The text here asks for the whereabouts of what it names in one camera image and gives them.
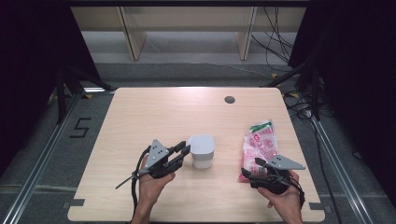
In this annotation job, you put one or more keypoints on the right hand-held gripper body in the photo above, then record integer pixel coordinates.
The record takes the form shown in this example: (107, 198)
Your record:
(283, 163)

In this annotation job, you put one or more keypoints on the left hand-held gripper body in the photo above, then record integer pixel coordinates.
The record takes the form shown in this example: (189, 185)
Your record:
(155, 155)

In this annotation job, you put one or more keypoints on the pink and white plastic bag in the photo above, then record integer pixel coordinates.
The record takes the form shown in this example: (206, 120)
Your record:
(261, 143)

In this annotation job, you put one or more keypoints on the white plastic measuring cup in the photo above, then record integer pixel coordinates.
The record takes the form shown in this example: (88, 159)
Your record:
(201, 147)

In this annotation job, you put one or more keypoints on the person's left hand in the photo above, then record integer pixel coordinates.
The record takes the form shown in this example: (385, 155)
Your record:
(151, 188)

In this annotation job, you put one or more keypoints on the person's right hand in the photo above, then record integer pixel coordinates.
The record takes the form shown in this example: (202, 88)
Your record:
(286, 205)

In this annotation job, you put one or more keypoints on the black metal stand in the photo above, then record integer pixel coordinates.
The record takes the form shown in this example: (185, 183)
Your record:
(61, 99)
(316, 93)

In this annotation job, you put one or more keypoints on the dark curtain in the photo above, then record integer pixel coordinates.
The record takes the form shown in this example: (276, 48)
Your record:
(31, 62)
(358, 77)

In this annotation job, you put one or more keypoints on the beige wooden shelf unit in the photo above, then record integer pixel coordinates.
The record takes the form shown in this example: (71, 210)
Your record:
(186, 18)

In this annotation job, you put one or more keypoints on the aluminium floor rail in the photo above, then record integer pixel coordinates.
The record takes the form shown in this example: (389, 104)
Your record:
(339, 168)
(34, 174)

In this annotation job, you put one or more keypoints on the grey table bracket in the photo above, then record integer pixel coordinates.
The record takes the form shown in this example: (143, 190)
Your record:
(74, 202)
(319, 207)

